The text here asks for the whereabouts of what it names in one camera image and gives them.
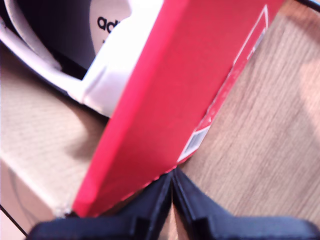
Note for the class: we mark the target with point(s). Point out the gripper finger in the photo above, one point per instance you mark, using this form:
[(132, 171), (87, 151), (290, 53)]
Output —
[(155, 207), (192, 205)]

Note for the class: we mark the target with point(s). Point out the red cardboard shoebox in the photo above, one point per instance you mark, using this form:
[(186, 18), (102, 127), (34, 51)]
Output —
[(162, 112)]

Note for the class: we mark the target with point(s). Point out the blue suede white-soled shoe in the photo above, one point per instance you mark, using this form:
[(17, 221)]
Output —
[(62, 37)]

